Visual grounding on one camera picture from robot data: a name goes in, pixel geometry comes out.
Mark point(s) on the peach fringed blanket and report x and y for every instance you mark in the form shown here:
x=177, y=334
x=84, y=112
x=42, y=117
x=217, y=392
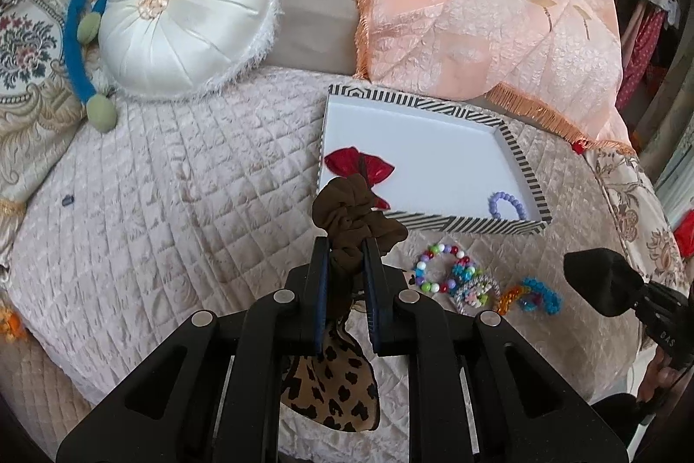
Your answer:
x=477, y=18

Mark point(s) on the gold floral bedcover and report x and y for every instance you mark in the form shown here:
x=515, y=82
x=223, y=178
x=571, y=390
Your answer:
x=629, y=202

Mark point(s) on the white round satin pillow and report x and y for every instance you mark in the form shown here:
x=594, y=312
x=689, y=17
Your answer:
x=184, y=7

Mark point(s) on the red patterned hanging garment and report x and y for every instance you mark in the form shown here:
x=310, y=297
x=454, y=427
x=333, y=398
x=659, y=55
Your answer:
x=645, y=45

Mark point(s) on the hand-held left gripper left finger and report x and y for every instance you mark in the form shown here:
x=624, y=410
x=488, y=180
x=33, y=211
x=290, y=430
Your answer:
x=320, y=289

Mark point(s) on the green and blue plush toy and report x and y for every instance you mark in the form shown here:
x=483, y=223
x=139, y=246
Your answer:
x=73, y=45

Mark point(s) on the floral embroidered cushion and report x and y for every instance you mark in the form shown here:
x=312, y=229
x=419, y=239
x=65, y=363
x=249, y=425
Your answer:
x=27, y=45

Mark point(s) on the leopard print hair bow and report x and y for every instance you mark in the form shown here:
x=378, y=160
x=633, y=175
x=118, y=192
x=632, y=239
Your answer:
x=330, y=387

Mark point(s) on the striped jewelry tray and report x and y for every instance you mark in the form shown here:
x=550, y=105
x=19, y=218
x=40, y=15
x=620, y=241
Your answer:
x=434, y=154

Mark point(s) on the red hair bow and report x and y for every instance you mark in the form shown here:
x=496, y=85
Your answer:
x=347, y=164

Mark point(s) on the small red ornament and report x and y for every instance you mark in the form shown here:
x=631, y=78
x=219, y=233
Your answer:
x=579, y=147

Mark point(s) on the black cloth hair bow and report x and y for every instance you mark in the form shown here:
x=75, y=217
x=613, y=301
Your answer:
x=602, y=278

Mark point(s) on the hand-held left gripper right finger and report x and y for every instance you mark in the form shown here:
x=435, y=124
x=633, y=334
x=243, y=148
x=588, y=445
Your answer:
x=372, y=295

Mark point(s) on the quilted beige bedspread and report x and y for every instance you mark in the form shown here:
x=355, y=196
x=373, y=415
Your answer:
x=162, y=224

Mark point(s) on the dark brown scrunchie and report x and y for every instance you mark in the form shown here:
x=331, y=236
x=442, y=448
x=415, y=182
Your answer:
x=347, y=213

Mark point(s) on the small dark object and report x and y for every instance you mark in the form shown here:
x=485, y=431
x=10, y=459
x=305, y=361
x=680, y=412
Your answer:
x=68, y=200

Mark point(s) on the person's right hand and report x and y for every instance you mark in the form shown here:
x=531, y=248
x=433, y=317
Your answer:
x=656, y=379

